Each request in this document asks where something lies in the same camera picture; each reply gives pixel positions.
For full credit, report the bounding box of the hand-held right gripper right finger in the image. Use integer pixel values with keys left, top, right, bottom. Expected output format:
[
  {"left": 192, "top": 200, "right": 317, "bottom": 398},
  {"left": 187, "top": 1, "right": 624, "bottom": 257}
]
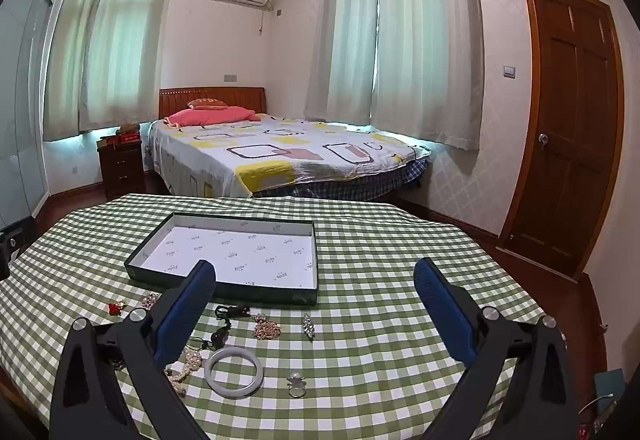
[{"left": 413, "top": 257, "right": 583, "bottom": 440}]

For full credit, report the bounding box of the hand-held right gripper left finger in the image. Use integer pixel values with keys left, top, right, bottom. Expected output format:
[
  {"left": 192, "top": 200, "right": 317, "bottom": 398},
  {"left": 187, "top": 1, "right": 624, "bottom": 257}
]
[{"left": 48, "top": 259, "right": 217, "bottom": 440}]

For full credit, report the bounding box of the pearl necklace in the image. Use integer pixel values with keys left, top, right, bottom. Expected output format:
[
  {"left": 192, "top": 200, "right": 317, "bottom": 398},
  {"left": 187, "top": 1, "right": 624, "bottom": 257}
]
[{"left": 164, "top": 347, "right": 203, "bottom": 398}]

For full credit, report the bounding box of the black cord pendant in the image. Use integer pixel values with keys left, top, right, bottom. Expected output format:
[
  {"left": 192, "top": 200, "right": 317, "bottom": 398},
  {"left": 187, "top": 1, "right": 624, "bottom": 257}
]
[{"left": 202, "top": 304, "right": 251, "bottom": 352}]

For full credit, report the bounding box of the gold rhinestone brooch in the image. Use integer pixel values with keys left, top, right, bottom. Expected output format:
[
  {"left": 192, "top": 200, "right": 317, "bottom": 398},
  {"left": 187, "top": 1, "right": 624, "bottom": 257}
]
[{"left": 251, "top": 314, "right": 283, "bottom": 341}]

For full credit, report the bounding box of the white jade bangle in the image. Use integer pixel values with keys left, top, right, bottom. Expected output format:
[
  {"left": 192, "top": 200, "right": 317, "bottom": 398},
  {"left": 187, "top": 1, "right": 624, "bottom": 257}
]
[{"left": 203, "top": 347, "right": 264, "bottom": 398}]

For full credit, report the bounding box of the green shallow cardboard box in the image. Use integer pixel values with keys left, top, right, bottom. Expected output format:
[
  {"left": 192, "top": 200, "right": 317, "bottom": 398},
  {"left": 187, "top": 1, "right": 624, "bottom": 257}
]
[{"left": 123, "top": 212, "right": 319, "bottom": 307}]

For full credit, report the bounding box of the silver ring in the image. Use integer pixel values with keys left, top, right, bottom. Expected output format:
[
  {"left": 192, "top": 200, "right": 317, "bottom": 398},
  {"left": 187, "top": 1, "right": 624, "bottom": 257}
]
[{"left": 286, "top": 372, "right": 308, "bottom": 398}]

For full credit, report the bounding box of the green checked tablecloth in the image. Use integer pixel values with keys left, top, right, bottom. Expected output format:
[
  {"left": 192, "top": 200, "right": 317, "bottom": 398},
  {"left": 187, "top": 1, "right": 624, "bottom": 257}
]
[{"left": 0, "top": 192, "right": 556, "bottom": 440}]

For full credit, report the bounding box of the frosted glass wardrobe door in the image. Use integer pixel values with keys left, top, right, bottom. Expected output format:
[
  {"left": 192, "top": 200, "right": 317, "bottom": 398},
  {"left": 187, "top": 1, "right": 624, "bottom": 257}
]
[{"left": 0, "top": 0, "right": 53, "bottom": 231}]

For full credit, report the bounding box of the dark wooden nightstand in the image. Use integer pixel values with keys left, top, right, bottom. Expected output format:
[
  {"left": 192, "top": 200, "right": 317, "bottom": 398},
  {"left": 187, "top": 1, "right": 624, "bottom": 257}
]
[{"left": 96, "top": 137, "right": 146, "bottom": 202}]

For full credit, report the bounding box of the blue plaid bed sheet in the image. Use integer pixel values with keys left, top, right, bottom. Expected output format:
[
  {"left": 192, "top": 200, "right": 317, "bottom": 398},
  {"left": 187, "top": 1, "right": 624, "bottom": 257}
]
[{"left": 252, "top": 157, "right": 432, "bottom": 201}]

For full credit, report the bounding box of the teal box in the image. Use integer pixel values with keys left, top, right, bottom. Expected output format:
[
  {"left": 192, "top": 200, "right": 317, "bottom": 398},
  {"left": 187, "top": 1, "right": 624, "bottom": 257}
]
[{"left": 595, "top": 369, "right": 626, "bottom": 401}]

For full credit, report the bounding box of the patterned bed cover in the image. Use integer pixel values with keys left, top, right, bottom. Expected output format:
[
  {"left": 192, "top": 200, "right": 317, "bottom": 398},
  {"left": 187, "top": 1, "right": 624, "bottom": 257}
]
[{"left": 149, "top": 112, "right": 432, "bottom": 198}]

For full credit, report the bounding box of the white curtain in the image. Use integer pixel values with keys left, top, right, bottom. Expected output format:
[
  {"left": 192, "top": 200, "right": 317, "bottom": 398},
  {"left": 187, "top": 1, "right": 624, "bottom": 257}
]
[
  {"left": 305, "top": 0, "right": 381, "bottom": 123},
  {"left": 370, "top": 0, "right": 485, "bottom": 151},
  {"left": 42, "top": 0, "right": 118, "bottom": 141},
  {"left": 79, "top": 0, "right": 176, "bottom": 131}
]

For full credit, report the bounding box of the pink pillow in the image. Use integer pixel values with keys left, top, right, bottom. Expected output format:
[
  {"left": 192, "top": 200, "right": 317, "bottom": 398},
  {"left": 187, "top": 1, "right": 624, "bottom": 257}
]
[{"left": 164, "top": 106, "right": 262, "bottom": 128}]

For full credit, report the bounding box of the wooden bed headboard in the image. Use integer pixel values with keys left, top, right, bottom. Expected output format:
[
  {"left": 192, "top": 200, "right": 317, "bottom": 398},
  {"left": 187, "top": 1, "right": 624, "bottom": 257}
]
[{"left": 159, "top": 86, "right": 267, "bottom": 121}]

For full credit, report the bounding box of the brown wooden door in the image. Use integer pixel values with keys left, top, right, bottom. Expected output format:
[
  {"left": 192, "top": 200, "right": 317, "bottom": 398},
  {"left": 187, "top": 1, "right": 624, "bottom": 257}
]
[{"left": 497, "top": 0, "right": 626, "bottom": 281}]

